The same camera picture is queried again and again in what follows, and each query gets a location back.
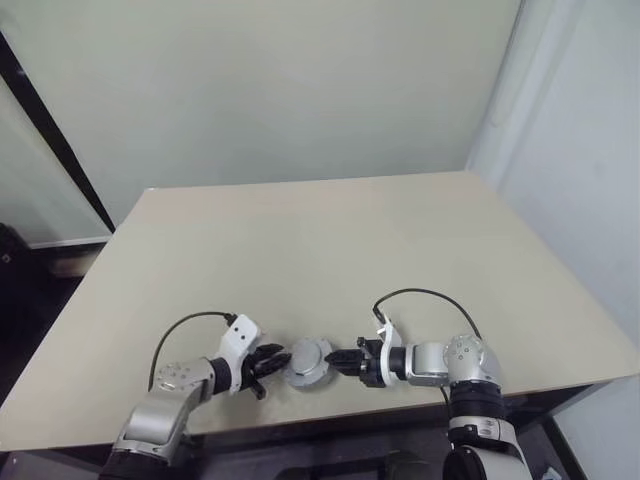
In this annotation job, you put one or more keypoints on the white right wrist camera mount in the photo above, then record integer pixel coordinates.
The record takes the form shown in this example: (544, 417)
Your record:
(387, 340)

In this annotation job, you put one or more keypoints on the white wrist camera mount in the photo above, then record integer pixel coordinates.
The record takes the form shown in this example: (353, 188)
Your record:
(387, 340)
(240, 332)

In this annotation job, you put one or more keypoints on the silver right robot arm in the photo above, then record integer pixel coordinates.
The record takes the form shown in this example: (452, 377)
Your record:
(430, 362)

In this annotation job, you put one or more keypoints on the grey round housing lid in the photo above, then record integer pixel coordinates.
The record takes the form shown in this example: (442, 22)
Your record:
(307, 357)

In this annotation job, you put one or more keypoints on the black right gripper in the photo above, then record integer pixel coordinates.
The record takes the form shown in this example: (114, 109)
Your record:
(372, 372)

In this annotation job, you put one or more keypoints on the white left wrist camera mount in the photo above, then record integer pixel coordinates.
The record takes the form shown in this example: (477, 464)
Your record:
(240, 332)

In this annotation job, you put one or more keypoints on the black slanted wall strip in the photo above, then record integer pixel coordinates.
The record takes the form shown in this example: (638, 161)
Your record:
(50, 125)

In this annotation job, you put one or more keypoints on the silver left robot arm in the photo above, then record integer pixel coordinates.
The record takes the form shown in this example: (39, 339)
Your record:
(160, 415)

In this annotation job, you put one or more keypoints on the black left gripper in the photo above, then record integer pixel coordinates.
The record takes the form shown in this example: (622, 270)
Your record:
(248, 372)

